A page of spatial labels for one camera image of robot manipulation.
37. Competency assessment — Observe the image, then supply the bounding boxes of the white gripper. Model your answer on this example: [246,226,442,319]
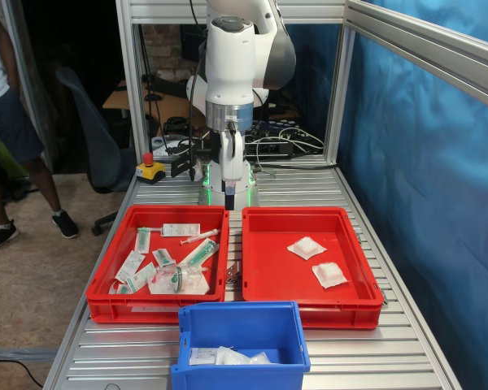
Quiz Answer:
[218,128,246,211]

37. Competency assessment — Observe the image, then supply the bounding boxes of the white bandage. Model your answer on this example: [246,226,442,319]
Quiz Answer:
[285,236,326,261]
[312,262,348,290]

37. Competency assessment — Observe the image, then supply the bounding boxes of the red box with bandages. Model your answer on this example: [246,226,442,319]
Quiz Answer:
[241,206,386,330]

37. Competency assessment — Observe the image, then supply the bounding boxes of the red box with syringes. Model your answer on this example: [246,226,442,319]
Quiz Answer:
[85,204,231,325]

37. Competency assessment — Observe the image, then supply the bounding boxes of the clear thin syringe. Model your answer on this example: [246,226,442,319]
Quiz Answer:
[180,228,221,246]

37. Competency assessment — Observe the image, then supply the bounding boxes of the white flat rectangular packet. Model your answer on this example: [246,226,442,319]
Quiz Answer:
[160,223,202,238]

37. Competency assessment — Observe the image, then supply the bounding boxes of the large packaged green syringe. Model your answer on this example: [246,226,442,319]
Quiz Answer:
[181,238,220,269]

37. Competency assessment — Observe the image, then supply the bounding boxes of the black power strip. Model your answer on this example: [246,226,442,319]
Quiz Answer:
[177,140,294,158]

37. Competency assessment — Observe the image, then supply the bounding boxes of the yellow emergency stop button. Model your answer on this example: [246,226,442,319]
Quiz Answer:
[135,153,167,186]

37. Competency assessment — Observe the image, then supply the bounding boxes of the small green needle packet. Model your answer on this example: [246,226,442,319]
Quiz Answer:
[152,248,176,267]

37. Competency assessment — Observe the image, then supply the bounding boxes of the large clear plastic pouch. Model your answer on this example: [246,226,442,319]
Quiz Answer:
[147,264,211,296]

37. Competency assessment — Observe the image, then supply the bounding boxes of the packaged green plunger syringe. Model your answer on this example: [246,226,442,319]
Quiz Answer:
[134,227,152,254]

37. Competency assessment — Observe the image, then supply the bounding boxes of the white labelled packet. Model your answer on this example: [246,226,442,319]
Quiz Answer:
[125,262,158,294]
[114,250,146,284]

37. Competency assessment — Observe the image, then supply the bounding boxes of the blue storage bin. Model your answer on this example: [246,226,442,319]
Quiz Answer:
[170,300,312,390]

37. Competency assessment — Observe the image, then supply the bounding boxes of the dark grey office chair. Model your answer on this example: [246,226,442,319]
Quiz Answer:
[54,67,137,237]

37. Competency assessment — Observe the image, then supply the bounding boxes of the small green cap packet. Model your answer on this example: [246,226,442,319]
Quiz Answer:
[107,279,133,296]

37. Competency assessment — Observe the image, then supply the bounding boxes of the wooden desk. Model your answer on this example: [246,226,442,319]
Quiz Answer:
[102,80,207,139]

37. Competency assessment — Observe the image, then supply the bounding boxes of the clear wrapped bandage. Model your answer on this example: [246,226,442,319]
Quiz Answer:
[215,345,272,366]

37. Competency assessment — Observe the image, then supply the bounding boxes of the white printed paper packet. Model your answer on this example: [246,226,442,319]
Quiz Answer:
[188,347,221,366]

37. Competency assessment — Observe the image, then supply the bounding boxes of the blue curtain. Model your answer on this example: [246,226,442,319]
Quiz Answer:
[283,0,488,390]

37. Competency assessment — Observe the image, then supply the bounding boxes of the black backpack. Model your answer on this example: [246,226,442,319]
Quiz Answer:
[0,172,41,216]

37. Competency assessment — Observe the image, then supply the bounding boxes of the green printed banner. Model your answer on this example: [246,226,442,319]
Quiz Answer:
[0,128,30,180]

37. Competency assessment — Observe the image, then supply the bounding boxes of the person in white shirt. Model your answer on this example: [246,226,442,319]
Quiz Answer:
[0,0,81,257]

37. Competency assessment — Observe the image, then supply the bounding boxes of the grey metal floor bar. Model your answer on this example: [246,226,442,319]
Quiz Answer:
[0,347,60,363]

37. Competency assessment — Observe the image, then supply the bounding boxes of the metal corner bracket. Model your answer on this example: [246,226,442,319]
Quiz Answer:
[225,262,243,286]

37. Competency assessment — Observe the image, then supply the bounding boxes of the white cable bundle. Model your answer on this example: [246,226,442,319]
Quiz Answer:
[243,126,325,164]

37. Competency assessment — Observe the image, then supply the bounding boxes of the aluminium profile frame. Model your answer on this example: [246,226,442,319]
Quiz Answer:
[114,0,488,170]

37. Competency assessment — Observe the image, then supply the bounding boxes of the black floor cable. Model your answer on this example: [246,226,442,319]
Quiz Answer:
[0,357,46,389]

